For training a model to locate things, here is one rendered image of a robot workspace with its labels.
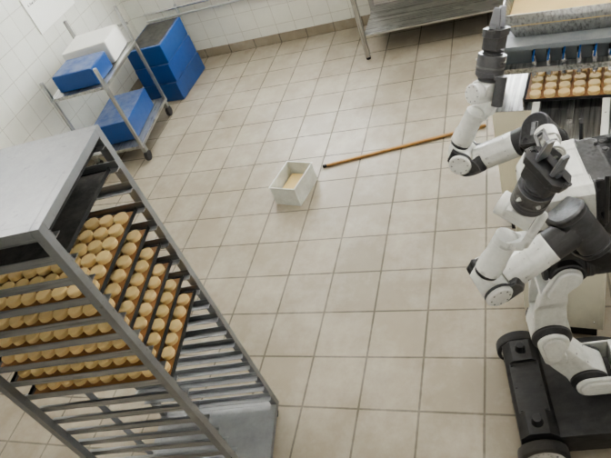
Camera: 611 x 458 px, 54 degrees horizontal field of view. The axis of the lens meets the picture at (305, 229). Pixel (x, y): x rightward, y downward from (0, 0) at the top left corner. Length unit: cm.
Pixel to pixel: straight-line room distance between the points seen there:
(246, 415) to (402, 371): 81
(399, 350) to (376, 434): 48
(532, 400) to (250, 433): 129
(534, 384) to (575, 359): 30
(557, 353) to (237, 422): 154
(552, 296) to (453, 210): 175
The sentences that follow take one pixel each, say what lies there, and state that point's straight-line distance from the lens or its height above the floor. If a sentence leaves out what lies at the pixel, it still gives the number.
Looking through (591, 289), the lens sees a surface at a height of 38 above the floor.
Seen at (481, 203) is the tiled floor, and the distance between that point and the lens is 384.
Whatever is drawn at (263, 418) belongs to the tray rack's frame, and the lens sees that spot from 304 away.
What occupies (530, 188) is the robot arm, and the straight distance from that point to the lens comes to 146.
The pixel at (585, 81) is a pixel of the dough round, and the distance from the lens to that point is 309.
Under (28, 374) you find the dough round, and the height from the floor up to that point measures 114.
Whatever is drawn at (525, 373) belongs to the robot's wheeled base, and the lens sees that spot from 283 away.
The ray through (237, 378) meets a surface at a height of 41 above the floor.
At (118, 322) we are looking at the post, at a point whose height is 142.
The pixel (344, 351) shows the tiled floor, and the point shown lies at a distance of 328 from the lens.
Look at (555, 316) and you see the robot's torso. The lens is 233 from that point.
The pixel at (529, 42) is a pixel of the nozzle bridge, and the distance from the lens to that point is 292.
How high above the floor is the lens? 259
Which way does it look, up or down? 40 degrees down
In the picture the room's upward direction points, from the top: 24 degrees counter-clockwise
